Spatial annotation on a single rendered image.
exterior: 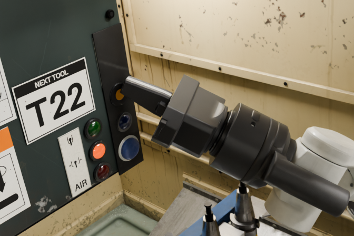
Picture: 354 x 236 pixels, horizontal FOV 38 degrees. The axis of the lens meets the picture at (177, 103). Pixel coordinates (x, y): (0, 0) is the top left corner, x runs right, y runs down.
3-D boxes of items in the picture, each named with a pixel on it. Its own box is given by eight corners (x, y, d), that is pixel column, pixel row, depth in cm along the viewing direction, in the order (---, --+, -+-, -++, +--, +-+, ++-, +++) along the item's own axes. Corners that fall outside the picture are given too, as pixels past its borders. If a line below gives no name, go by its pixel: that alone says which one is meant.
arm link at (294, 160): (266, 109, 68) (343, 147, 68) (229, 178, 71) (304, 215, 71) (274, 130, 57) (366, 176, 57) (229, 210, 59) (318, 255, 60)
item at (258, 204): (279, 208, 115) (279, 205, 115) (265, 221, 112) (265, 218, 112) (253, 197, 120) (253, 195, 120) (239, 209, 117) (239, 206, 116)
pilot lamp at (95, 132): (104, 133, 65) (100, 117, 64) (90, 140, 64) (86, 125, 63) (100, 131, 65) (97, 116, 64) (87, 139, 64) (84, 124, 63)
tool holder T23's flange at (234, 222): (242, 212, 117) (242, 203, 116) (265, 223, 113) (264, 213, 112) (225, 227, 113) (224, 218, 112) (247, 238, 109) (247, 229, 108)
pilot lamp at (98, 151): (108, 155, 66) (105, 140, 65) (95, 163, 65) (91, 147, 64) (105, 153, 67) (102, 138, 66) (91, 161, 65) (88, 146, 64)
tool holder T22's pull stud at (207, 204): (210, 214, 103) (208, 199, 101) (215, 218, 102) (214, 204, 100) (203, 217, 102) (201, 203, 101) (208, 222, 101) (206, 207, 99)
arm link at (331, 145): (300, 121, 63) (342, 130, 74) (265, 184, 65) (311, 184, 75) (345, 149, 59) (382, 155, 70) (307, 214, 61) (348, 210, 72)
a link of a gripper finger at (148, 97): (128, 73, 64) (173, 96, 64) (119, 94, 66) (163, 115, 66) (124, 79, 63) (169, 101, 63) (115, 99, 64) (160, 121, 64)
